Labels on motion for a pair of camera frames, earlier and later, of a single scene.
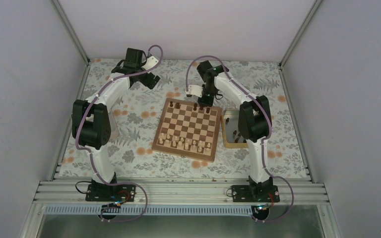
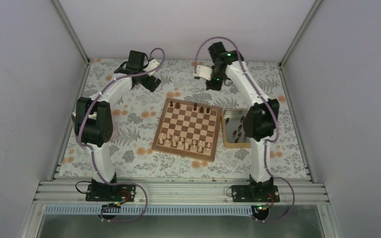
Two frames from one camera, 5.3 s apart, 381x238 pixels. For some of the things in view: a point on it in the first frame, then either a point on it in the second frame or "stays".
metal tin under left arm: x=114 y=132 stays
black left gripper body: x=147 y=82 stays
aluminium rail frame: x=180 y=192 stays
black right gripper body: x=212 y=91 → x=217 y=86
